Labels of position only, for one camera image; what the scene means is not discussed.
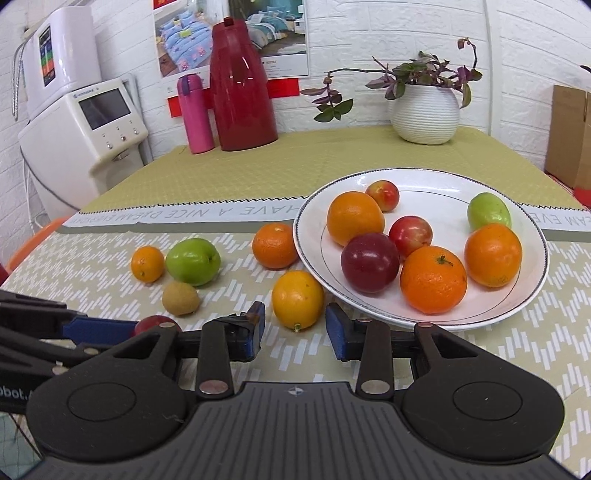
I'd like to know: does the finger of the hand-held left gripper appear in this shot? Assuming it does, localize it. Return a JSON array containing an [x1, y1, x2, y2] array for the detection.
[[0, 291, 139, 343], [0, 340, 100, 376]]

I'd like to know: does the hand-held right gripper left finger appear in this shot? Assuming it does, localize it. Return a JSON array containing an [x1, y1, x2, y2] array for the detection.
[[91, 302, 267, 401]]

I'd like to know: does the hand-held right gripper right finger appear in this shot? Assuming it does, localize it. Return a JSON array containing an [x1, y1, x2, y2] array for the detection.
[[325, 303, 505, 398]]

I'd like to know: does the yellow orange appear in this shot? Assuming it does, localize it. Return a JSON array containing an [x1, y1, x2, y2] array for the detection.
[[271, 270, 325, 332]]

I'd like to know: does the small red yellow apple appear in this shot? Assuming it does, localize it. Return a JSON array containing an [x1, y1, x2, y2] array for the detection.
[[134, 315, 183, 337]]

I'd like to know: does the dark red plum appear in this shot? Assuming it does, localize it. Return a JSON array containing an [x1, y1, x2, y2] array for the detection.
[[341, 232, 401, 294]]

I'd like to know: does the brown kiwi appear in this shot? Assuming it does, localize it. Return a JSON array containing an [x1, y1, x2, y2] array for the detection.
[[161, 281, 201, 317]]

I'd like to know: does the orange with green stem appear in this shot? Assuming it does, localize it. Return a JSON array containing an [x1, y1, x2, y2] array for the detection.
[[399, 246, 468, 315]]

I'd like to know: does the large orange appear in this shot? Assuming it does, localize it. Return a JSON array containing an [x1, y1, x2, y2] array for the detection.
[[326, 191, 386, 247], [464, 223, 524, 289]]

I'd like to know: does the small red green apple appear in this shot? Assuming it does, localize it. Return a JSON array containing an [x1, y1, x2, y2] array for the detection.
[[365, 180, 400, 213]]

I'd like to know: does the white round plate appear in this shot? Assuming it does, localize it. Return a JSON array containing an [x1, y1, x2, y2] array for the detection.
[[293, 168, 550, 329]]

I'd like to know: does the green jujube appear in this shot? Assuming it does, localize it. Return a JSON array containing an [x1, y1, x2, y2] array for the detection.
[[467, 192, 513, 233]]

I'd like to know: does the small tangerine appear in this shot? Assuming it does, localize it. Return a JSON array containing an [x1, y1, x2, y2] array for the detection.
[[130, 246, 166, 283]]

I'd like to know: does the medium tangerine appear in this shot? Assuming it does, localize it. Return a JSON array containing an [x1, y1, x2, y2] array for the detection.
[[252, 223, 300, 270]]

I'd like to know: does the green apple on table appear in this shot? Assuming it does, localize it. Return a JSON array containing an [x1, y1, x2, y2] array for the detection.
[[165, 238, 222, 287]]

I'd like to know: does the patterned tablecloth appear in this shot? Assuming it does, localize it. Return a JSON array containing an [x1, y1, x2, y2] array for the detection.
[[0, 127, 591, 462]]

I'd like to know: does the white water dispenser with screen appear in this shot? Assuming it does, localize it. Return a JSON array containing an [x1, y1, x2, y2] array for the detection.
[[18, 74, 153, 220]]

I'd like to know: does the pink bottle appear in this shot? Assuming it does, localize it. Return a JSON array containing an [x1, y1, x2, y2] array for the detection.
[[177, 72, 216, 155]]

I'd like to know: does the purple plant in white pot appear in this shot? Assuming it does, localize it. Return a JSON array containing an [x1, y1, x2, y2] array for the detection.
[[300, 37, 483, 145]]

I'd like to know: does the red thermos jug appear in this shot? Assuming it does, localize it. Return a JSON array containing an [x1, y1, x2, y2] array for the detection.
[[209, 16, 279, 152]]

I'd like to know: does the brown cardboard box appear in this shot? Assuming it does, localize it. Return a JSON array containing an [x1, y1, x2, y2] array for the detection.
[[545, 84, 591, 191]]

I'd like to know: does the grey dispenser hose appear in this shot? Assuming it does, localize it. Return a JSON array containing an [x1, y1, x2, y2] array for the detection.
[[19, 145, 61, 217]]

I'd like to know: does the red wall paper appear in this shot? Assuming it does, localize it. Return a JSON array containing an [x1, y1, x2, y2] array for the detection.
[[167, 78, 301, 118]]

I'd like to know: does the white wall water purifier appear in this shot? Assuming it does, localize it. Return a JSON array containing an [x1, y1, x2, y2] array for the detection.
[[14, 6, 102, 121]]

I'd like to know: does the teal bedding wall poster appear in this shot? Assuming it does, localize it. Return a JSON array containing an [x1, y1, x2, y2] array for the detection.
[[228, 0, 309, 78]]

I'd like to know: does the blue bedding wall poster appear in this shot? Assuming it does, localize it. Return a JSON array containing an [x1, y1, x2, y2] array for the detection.
[[153, 0, 219, 80]]

